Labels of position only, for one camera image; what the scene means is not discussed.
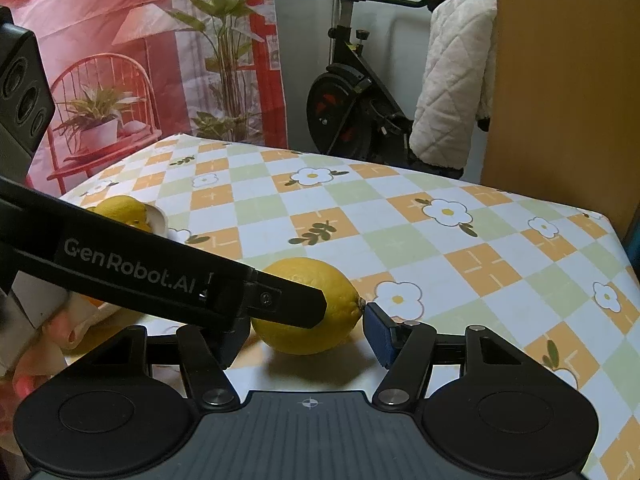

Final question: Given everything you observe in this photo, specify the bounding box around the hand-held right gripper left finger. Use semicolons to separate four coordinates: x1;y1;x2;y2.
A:
70;317;251;408

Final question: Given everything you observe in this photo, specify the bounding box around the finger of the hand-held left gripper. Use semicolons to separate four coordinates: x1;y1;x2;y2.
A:
245;267;328;331

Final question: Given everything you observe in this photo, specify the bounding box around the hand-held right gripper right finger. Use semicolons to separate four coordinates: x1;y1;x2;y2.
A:
364;302;563;408

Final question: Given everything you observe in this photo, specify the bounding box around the yellow lemon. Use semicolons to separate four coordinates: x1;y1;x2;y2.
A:
87;196;151;233
250;257;365;356

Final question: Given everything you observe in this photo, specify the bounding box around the cream round plate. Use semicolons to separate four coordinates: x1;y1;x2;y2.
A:
67;204;169;351

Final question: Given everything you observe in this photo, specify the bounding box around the person's left hand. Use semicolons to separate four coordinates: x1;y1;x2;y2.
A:
12;310;76;396

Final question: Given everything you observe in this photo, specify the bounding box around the checked floral tablecloth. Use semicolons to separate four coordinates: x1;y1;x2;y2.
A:
57;132;640;480

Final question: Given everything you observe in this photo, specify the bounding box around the black exercise bike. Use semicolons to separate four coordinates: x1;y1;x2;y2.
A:
302;0;493;181

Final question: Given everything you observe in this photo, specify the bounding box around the potted green plant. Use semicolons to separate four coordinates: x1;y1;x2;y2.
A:
0;0;290;201

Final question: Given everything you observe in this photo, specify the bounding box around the white quilted jacket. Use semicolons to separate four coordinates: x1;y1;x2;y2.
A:
409;0;498;171

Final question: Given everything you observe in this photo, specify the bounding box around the wooden board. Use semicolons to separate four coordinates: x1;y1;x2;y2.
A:
480;0;640;241

